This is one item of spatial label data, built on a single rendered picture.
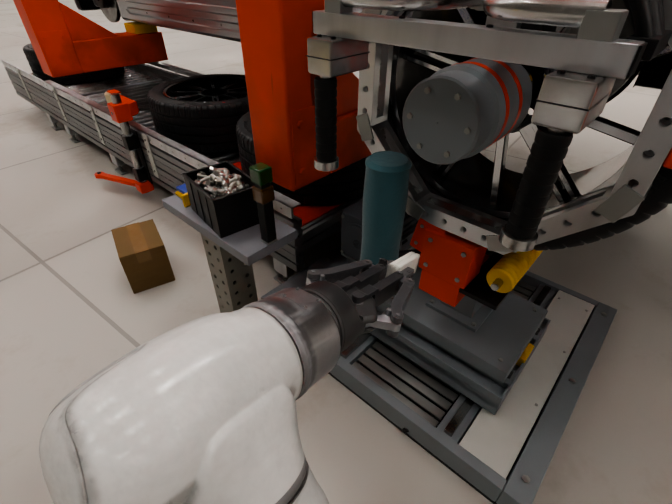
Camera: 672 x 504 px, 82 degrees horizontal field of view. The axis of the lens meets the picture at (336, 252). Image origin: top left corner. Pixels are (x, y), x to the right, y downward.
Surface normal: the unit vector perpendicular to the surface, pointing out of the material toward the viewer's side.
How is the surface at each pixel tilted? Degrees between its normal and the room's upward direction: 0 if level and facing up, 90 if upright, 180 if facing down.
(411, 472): 0
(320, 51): 90
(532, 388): 0
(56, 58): 90
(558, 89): 90
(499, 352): 0
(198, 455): 69
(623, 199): 90
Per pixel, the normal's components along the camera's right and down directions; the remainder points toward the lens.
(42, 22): 0.74, 0.41
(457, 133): -0.67, 0.44
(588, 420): 0.00, -0.80
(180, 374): 0.36, -0.72
